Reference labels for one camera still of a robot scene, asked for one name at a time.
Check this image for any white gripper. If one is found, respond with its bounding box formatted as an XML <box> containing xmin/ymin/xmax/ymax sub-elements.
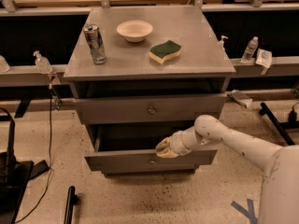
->
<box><xmin>156</xmin><ymin>131</ymin><xmax>191</xmax><ymax>159</ymax></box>

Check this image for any grey drawer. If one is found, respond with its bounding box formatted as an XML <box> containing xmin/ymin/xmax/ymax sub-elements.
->
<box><xmin>85</xmin><ymin>121</ymin><xmax>217</xmax><ymax>175</ymax></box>
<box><xmin>75</xmin><ymin>94</ymin><xmax>226</xmax><ymax>124</ymax></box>

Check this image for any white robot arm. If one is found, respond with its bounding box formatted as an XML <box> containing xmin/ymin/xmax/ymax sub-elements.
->
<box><xmin>156</xmin><ymin>115</ymin><xmax>299</xmax><ymax>224</ymax></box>

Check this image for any grey top drawer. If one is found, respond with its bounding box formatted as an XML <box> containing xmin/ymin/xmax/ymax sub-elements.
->
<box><xmin>75</xmin><ymin>94</ymin><xmax>226</xmax><ymax>124</ymax></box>

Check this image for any grey drawer cabinet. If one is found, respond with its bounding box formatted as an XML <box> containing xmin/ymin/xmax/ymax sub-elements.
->
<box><xmin>63</xmin><ymin>5</ymin><xmax>236</xmax><ymax>178</ymax></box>

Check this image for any grey folded cloth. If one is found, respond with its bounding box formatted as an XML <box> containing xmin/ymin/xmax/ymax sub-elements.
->
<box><xmin>228</xmin><ymin>90</ymin><xmax>253</xmax><ymax>108</ymax></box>

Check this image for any green yellow sponge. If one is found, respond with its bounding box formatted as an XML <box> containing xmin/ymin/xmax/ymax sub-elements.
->
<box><xmin>149</xmin><ymin>40</ymin><xmax>181</xmax><ymax>64</ymax></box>

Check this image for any black bar on floor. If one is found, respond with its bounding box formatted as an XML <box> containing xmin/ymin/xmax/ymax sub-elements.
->
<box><xmin>64</xmin><ymin>186</ymin><xmax>78</xmax><ymax>224</ymax></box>

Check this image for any blue tape cross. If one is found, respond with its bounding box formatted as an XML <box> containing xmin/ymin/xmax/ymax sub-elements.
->
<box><xmin>231</xmin><ymin>199</ymin><xmax>258</xmax><ymax>224</ymax></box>

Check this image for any small pump bottle right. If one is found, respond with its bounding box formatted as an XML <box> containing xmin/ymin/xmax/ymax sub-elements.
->
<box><xmin>218</xmin><ymin>35</ymin><xmax>228</xmax><ymax>51</ymax></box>

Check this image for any black stand leg right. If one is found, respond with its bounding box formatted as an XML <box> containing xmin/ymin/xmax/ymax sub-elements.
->
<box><xmin>259</xmin><ymin>103</ymin><xmax>299</xmax><ymax>146</ymax></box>

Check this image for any white bowl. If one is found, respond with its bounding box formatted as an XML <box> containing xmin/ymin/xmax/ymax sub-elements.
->
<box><xmin>117</xmin><ymin>21</ymin><xmax>153</xmax><ymax>43</ymax></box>

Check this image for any clear water bottle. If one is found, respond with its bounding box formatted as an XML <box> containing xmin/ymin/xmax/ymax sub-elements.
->
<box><xmin>241</xmin><ymin>36</ymin><xmax>258</xmax><ymax>63</ymax></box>

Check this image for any white paper packet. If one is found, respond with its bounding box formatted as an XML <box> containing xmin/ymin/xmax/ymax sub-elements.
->
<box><xmin>255</xmin><ymin>49</ymin><xmax>272</xmax><ymax>68</ymax></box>

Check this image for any silver drink can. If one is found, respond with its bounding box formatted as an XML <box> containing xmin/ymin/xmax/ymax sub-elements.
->
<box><xmin>83</xmin><ymin>23</ymin><xmax>107</xmax><ymax>64</ymax></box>

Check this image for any clear pump bottle left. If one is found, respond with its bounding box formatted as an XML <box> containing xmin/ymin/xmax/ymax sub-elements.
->
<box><xmin>34</xmin><ymin>50</ymin><xmax>53</xmax><ymax>74</ymax></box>

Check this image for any black stand base left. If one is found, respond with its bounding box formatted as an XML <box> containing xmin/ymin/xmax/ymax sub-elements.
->
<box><xmin>0</xmin><ymin>108</ymin><xmax>50</xmax><ymax>224</ymax></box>

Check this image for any clear bottle far left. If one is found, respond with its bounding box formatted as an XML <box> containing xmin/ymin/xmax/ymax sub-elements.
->
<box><xmin>0</xmin><ymin>55</ymin><xmax>10</xmax><ymax>73</ymax></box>

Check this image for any black cable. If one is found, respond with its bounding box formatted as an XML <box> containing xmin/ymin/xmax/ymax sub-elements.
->
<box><xmin>14</xmin><ymin>83</ymin><xmax>54</xmax><ymax>224</ymax></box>

